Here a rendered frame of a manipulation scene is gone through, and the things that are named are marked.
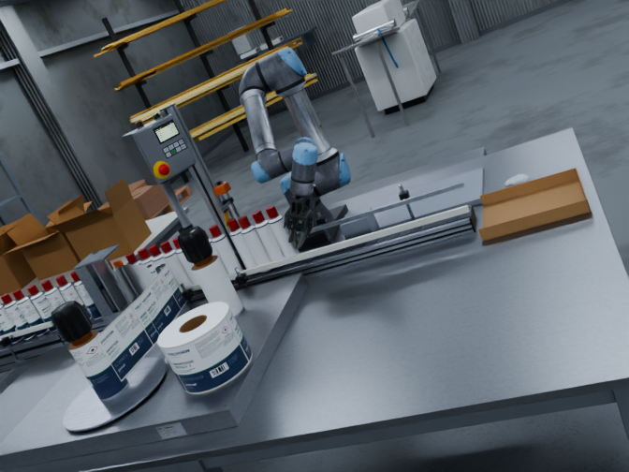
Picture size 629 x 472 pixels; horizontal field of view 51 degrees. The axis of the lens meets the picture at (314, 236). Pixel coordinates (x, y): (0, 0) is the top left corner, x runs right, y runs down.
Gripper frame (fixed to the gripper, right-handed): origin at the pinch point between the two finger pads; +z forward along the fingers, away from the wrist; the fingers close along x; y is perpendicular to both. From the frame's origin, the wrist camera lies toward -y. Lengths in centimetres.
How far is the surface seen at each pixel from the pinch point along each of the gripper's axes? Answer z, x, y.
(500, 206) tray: -24, 62, -8
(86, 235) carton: 80, -145, -105
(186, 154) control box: -20.1, -44.3, -9.8
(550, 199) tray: -31, 75, -2
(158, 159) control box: -20, -51, -2
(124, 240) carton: 78, -122, -106
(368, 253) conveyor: -5.2, 24.5, 5.8
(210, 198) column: -4.2, -36.3, -12.7
